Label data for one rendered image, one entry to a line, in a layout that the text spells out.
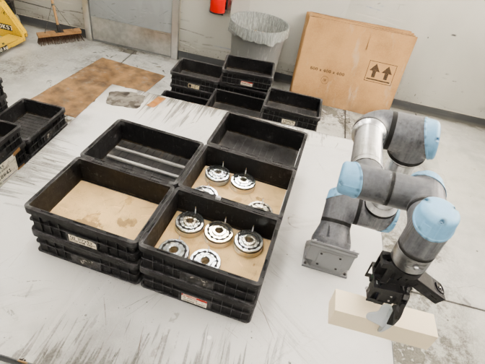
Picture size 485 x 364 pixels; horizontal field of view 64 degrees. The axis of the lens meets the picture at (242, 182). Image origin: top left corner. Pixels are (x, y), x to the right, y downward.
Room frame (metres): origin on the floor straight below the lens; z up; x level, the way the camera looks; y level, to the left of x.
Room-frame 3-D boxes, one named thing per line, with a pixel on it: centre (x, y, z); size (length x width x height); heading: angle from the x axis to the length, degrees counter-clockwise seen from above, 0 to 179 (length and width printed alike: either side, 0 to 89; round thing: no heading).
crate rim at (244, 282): (0.86, 0.06, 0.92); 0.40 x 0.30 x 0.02; 80
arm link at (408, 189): (0.65, -0.37, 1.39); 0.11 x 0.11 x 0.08; 78
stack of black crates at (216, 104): (2.52, 0.15, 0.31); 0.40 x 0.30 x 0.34; 85
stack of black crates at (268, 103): (2.49, -0.25, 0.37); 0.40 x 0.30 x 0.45; 85
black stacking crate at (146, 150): (1.22, 0.41, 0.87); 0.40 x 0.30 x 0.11; 80
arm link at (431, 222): (0.55, -0.37, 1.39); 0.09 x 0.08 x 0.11; 168
